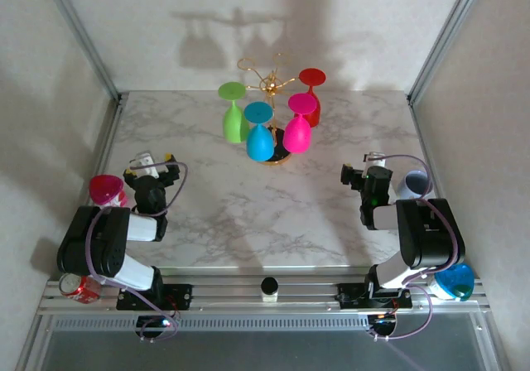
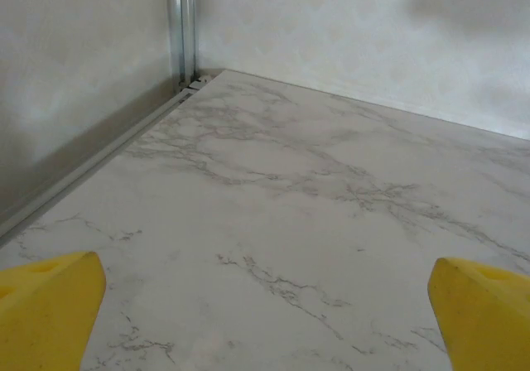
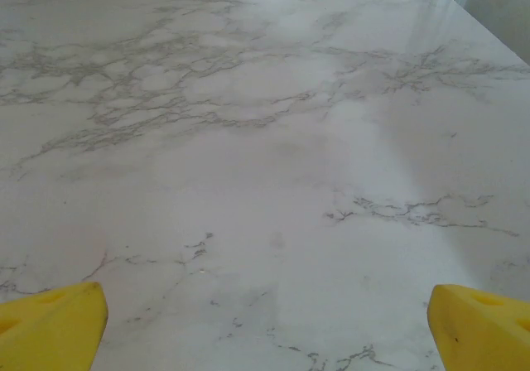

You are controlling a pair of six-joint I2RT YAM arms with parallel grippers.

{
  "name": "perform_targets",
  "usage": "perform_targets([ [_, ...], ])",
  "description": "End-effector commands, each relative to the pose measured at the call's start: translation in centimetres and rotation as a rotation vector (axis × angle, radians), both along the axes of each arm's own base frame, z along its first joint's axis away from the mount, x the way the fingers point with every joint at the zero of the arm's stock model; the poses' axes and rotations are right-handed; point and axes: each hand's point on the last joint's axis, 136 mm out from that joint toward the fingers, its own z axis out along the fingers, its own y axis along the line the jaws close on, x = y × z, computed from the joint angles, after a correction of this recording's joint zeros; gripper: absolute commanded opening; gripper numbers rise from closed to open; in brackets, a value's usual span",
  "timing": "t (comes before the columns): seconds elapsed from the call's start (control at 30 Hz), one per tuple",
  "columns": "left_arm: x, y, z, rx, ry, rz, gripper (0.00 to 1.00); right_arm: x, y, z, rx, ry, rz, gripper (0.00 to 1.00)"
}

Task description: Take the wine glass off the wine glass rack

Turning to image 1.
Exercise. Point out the pink wine glass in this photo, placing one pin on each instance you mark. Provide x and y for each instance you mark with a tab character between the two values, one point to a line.
297	137

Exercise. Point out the green wine glass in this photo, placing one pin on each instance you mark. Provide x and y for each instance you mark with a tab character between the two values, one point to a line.
233	124

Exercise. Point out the blue wine glass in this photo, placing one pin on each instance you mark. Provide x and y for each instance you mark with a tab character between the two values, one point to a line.
259	143

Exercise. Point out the red wine glass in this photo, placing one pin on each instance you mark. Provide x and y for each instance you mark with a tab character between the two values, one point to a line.
312	77

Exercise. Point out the gold wine glass rack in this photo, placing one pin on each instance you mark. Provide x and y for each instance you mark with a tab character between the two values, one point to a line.
269	84

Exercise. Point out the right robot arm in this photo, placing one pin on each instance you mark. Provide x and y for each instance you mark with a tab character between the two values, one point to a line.
426	230

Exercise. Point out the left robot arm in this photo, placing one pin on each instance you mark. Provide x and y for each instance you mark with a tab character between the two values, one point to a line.
103	242

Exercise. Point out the cup with magenta dome lid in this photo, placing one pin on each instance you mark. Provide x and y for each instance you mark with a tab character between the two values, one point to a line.
105	189

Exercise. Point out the grey-blue mug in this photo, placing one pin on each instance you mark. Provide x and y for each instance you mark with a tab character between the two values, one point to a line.
416	184

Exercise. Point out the red soda can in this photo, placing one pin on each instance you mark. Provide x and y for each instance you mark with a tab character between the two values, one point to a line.
83	294

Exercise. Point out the small black and white knob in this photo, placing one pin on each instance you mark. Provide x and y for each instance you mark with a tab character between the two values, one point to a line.
269	286

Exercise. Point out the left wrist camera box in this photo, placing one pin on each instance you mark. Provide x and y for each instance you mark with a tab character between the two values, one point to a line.
145	165

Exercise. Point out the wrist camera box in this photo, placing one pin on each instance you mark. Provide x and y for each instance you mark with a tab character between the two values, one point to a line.
376	157
145	165

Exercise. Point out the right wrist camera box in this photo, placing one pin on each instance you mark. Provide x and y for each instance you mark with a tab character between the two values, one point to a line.
376	157

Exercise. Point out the aluminium side rail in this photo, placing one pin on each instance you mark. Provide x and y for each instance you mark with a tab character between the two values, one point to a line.
420	135
105	139

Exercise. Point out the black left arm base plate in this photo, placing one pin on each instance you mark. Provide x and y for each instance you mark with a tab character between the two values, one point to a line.
178	296

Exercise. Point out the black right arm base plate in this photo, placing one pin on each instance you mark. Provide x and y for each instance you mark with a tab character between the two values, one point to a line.
352	296

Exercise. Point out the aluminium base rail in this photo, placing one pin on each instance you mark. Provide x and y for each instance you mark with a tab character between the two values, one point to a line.
232	292

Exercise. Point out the aluminium frame post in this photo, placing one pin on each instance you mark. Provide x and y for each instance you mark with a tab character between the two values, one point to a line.
447	35
83	35

